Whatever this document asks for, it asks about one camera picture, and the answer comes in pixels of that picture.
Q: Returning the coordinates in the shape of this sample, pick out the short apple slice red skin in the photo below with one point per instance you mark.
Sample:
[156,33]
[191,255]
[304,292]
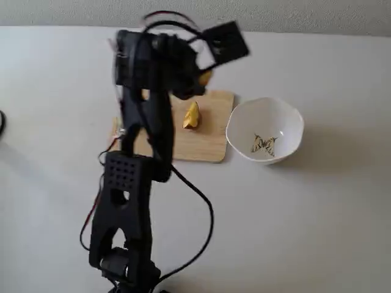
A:
[192,117]

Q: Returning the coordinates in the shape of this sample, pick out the wooden cutting board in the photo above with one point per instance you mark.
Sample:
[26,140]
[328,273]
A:
[207,140]

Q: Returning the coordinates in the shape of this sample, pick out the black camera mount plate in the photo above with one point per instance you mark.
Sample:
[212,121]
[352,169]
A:
[226,42]

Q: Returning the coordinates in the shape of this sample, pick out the thin apple slice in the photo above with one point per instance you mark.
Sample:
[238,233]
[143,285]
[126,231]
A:
[205,77]

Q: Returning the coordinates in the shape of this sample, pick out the black round object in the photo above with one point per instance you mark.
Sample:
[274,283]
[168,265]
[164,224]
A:
[2,122]

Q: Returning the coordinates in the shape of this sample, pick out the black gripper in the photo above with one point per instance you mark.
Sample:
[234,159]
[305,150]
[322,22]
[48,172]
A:
[193,86]

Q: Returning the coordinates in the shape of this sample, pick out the white bowl butterfly print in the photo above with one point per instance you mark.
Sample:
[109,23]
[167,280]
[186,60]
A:
[265,116]

